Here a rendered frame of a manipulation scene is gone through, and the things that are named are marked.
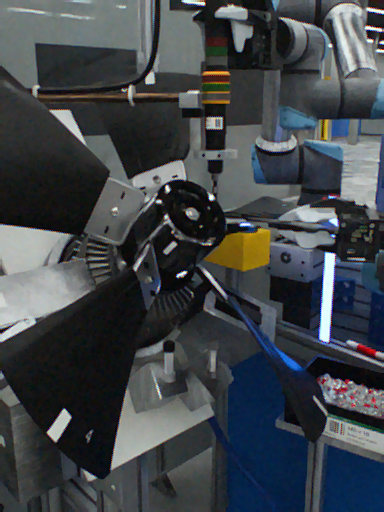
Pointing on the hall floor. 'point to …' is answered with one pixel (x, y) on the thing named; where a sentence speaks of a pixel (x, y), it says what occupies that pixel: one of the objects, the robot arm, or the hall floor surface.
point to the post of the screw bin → (315, 476)
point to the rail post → (218, 457)
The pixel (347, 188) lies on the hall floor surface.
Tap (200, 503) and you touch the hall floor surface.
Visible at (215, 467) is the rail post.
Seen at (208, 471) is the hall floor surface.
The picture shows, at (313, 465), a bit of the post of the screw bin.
